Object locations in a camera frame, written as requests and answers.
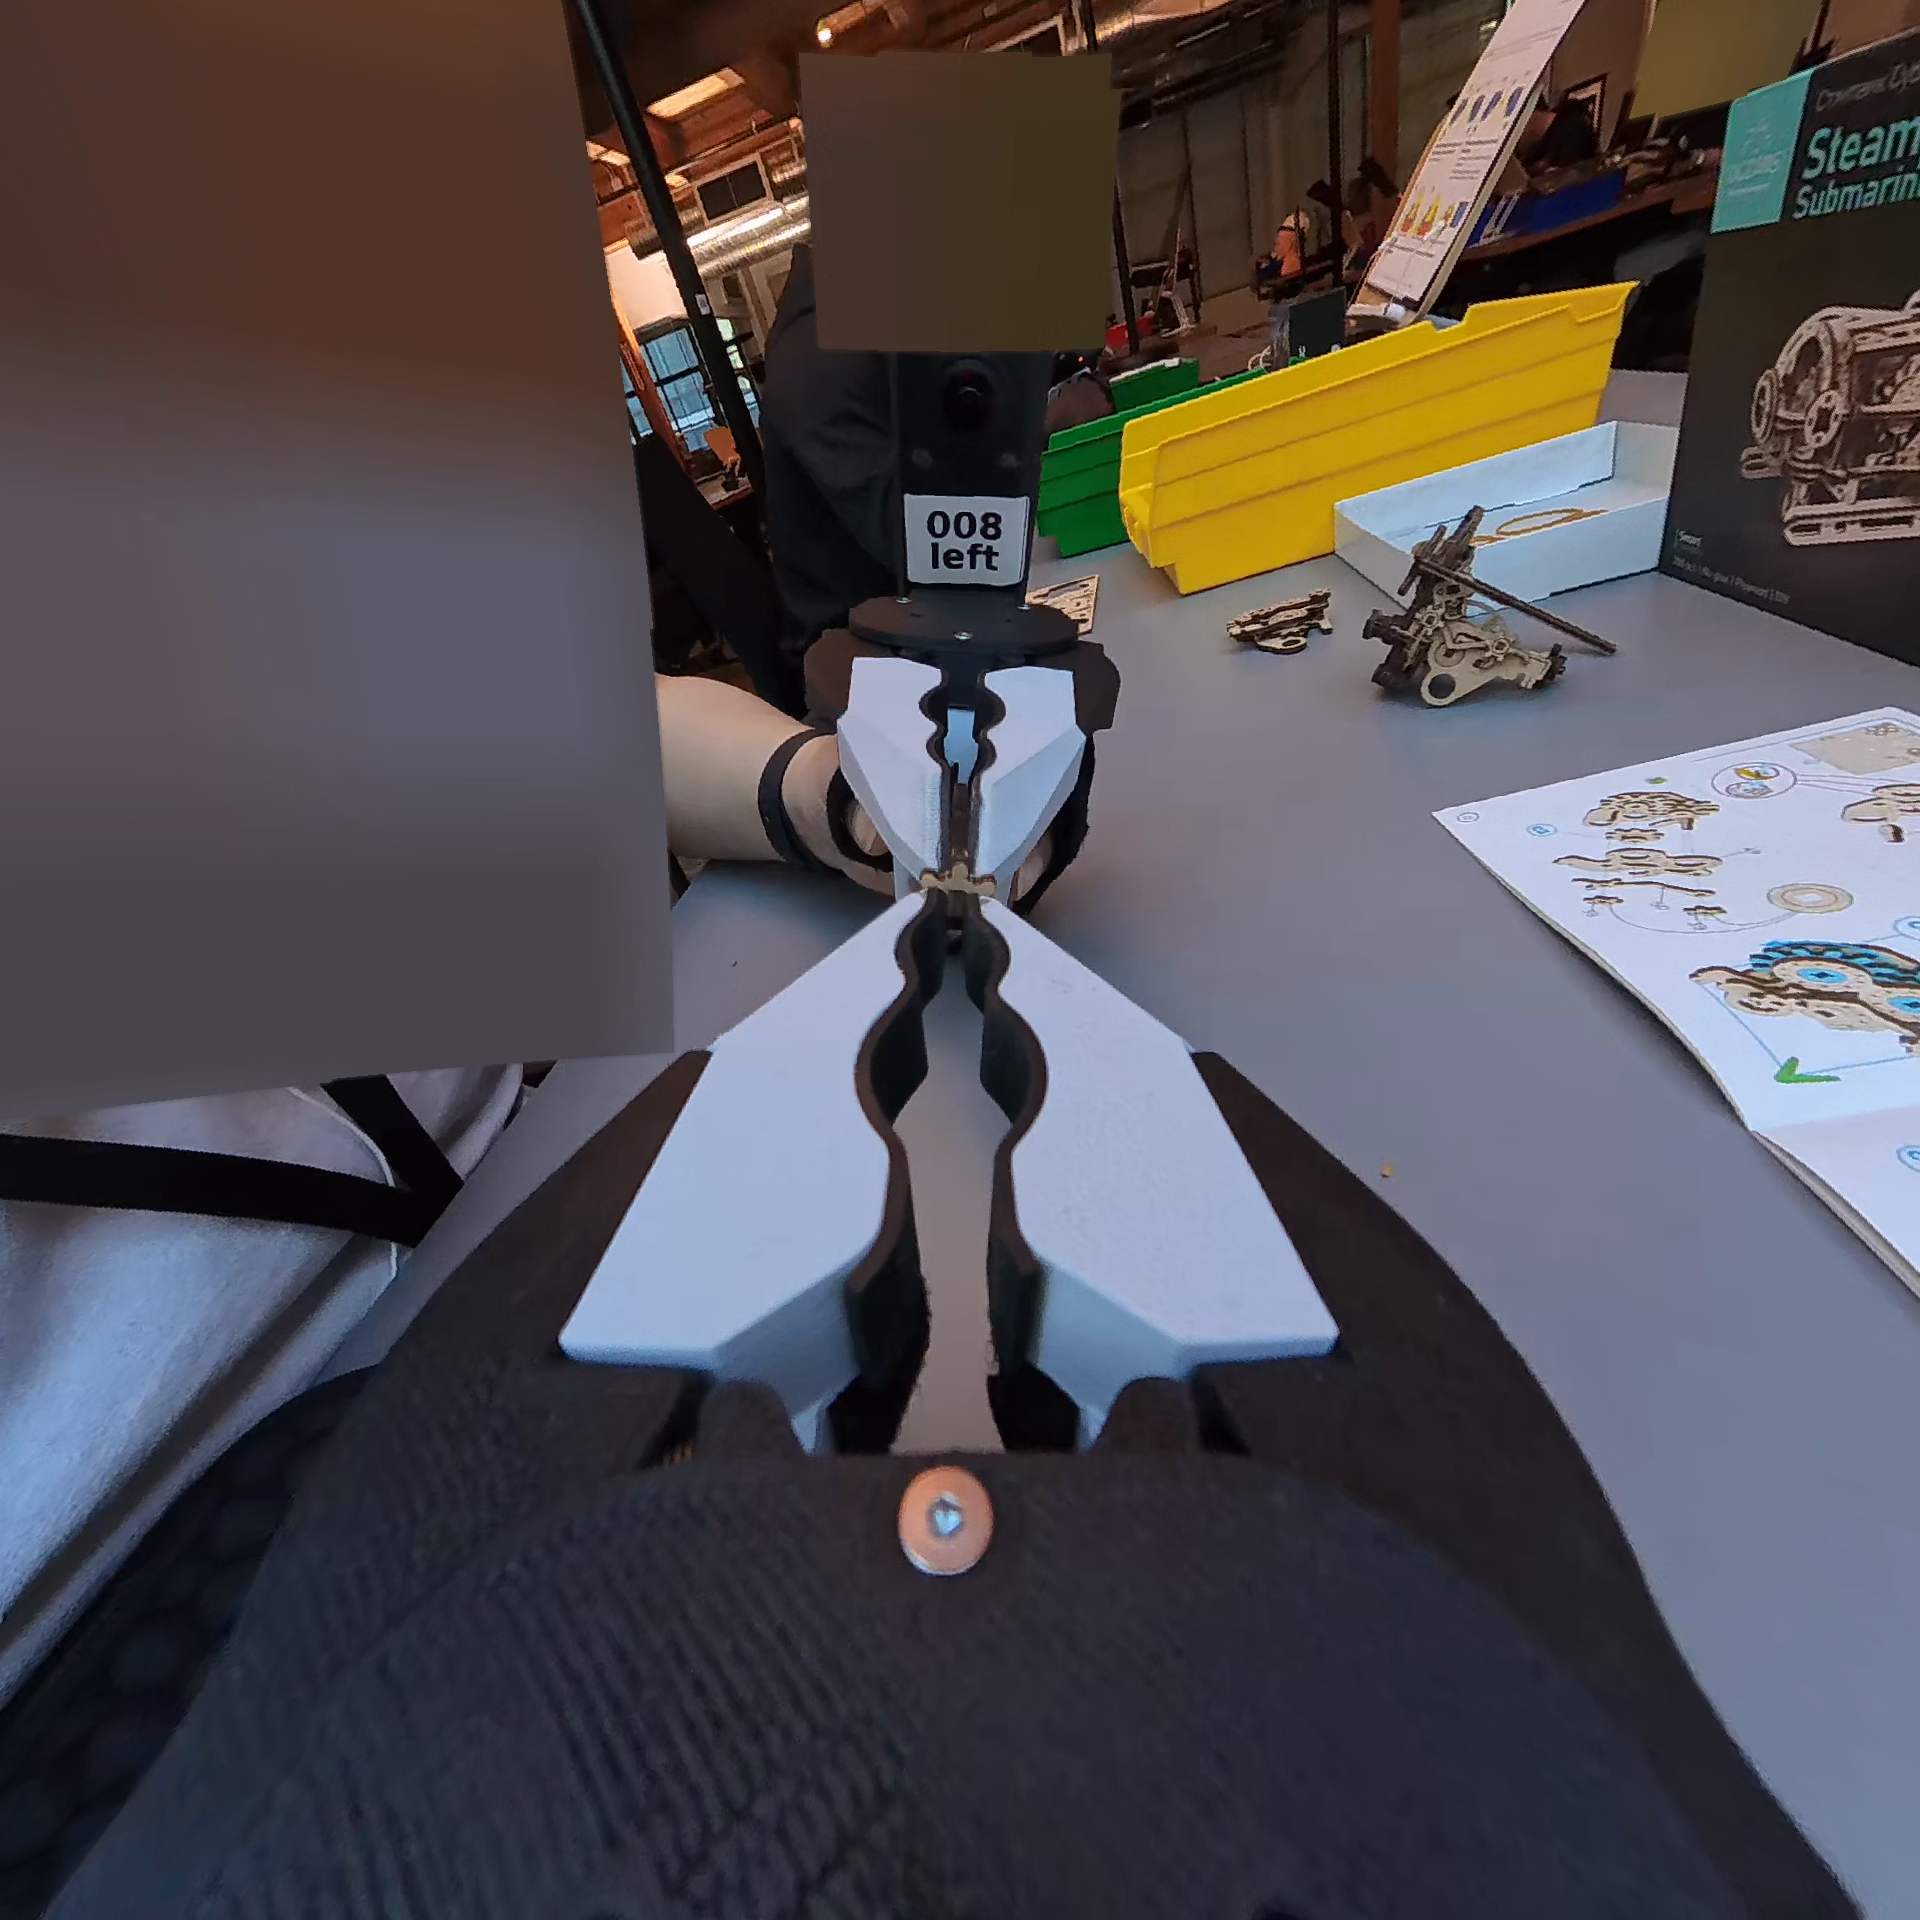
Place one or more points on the background document stand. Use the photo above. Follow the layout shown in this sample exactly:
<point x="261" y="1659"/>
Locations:
<point x="1460" y="166"/>

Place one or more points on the yellow plastic bin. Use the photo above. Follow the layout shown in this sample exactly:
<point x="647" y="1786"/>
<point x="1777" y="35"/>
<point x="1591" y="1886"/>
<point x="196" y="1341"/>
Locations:
<point x="1348" y="433"/>

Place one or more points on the loose wooden rings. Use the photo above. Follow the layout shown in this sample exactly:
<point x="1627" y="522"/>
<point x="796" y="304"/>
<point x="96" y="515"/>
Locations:
<point x="1538" y="522"/>

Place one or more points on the small wooden part assembly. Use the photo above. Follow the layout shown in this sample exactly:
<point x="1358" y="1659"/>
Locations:
<point x="1281" y="625"/>

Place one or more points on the dark wooden model assembly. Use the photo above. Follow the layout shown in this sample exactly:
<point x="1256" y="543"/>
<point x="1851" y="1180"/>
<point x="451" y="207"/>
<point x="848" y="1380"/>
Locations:
<point x="1460" y="646"/>

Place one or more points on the person's left hand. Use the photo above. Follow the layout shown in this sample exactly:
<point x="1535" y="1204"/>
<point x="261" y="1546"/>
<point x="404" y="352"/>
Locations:
<point x="810" y="802"/>

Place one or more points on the assembly instruction booklet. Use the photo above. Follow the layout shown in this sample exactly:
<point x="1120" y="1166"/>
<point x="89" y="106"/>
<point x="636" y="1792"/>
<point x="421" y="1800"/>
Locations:
<point x="1723" y="899"/>

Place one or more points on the small wooden gear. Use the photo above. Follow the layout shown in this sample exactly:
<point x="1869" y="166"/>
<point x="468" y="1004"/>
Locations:
<point x="958" y="882"/>

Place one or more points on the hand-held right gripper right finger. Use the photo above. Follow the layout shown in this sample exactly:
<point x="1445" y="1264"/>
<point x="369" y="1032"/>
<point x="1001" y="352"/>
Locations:
<point x="1162" y="1202"/>

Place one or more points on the white cardboard tray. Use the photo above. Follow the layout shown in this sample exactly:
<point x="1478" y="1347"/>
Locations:
<point x="1591" y="555"/>

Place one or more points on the green plastic bin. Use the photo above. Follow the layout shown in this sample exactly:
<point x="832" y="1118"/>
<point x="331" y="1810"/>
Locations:
<point x="1080" y="479"/>

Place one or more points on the black model kit box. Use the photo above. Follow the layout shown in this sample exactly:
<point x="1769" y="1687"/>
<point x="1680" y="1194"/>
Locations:
<point x="1798" y="449"/>

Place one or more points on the black honeycomb cushion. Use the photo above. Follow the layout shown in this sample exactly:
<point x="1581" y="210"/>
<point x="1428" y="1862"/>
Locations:
<point x="89" y="1723"/>

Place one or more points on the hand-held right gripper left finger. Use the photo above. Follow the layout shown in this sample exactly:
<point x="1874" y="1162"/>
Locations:
<point x="732" y="1202"/>

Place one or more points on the wooden parts sheet piece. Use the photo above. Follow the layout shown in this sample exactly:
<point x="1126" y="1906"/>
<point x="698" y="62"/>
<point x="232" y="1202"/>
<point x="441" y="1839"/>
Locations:
<point x="1066" y="602"/>

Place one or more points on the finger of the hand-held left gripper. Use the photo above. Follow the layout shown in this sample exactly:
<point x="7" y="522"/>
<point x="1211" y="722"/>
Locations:
<point x="1033" y="765"/>
<point x="892" y="765"/>

